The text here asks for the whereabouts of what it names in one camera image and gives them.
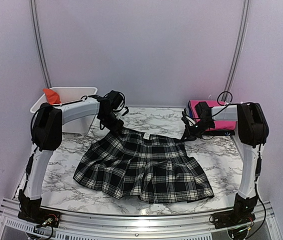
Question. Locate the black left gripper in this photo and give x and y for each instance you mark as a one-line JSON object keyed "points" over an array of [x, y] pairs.
{"points": [[114, 128]]}

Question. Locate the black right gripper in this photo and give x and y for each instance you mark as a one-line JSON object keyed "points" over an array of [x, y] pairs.
{"points": [[189, 134]]}

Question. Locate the black white plaid skirt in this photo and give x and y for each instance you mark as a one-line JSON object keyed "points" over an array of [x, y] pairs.
{"points": [[154, 168]]}

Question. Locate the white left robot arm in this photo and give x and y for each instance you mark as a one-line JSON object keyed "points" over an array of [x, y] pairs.
{"points": [[46, 136]]}

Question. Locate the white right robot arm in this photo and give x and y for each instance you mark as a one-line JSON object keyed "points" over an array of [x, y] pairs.
{"points": [[253, 131]]}

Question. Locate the white plastic laundry bin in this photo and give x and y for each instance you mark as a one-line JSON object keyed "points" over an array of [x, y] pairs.
{"points": [[78, 108]]}

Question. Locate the black folded garment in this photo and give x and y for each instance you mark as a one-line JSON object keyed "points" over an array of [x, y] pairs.
{"points": [[210, 132]]}

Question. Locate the orange garment in bin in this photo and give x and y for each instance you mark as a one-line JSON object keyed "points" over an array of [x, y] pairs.
{"points": [[52, 97]]}

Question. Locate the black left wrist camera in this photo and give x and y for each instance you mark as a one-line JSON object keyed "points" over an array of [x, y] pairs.
{"points": [[117, 100]]}

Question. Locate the left aluminium corner post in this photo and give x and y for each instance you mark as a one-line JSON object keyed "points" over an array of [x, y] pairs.
{"points": [[39, 43]]}

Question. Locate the aluminium corner post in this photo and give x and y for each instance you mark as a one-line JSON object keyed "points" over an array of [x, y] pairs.
{"points": [[39, 43], [243, 25]]}

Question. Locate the right aluminium corner post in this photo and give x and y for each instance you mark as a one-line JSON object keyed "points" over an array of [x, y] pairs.
{"points": [[243, 25]]}

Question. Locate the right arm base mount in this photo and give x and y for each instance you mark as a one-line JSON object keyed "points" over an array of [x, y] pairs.
{"points": [[229, 218]]}

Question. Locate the aluminium front frame rail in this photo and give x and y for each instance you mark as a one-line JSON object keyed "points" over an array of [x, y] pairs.
{"points": [[92, 226]]}

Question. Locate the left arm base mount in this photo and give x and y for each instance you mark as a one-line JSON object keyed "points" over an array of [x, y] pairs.
{"points": [[40, 218]]}

